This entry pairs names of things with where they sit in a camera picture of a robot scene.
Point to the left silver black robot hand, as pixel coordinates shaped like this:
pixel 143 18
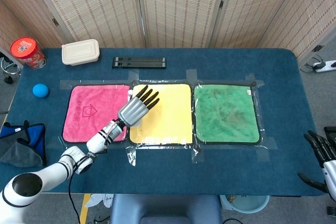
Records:
pixel 132 112

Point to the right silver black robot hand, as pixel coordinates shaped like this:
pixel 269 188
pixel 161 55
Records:
pixel 331 174

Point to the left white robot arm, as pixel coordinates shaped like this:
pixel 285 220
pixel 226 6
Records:
pixel 52 171

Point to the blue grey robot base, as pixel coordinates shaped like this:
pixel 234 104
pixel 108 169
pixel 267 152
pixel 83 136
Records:
pixel 165 208

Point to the yellow cloth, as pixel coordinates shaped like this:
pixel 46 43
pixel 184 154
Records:
pixel 170 119

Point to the pink cloth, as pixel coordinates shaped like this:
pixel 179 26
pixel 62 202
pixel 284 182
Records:
pixel 81 129

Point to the green cloth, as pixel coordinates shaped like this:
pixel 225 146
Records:
pixel 225 113

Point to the grey cloth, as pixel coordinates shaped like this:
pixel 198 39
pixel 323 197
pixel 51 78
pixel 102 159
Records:
pixel 18 153

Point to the clear tape strip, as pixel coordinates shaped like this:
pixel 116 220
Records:
pixel 130 154
pixel 197 154

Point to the black box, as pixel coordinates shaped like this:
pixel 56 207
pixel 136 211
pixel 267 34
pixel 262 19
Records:
pixel 329 130

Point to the black folded stand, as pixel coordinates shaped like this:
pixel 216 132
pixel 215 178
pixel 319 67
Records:
pixel 139 62

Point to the beige lidded lunch box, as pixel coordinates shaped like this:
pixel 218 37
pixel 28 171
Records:
pixel 80 51

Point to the light blue bucket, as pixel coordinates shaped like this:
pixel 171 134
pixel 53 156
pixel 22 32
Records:
pixel 245 204

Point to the white crumpled bag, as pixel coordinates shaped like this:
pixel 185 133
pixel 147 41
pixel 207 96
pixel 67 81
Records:
pixel 101 200

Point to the blue ball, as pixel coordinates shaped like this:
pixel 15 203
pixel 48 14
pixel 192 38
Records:
pixel 40 90

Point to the blue fabric bag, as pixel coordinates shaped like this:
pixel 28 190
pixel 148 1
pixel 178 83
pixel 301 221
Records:
pixel 36 132

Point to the white power strip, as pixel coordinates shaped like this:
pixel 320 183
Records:
pixel 326 66

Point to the woven folding screen panel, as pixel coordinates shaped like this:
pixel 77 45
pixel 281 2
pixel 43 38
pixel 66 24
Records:
pixel 181 6
pixel 21 3
pixel 92 6
pixel 315 11
pixel 257 6

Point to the black screen hinge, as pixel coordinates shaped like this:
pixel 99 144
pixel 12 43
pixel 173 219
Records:
pixel 317 48
pixel 221 4
pixel 55 22

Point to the red snack canister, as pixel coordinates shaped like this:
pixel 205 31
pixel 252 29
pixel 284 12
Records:
pixel 26 49

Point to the chrome stool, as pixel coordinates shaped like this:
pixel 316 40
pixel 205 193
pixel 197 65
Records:
pixel 8 68

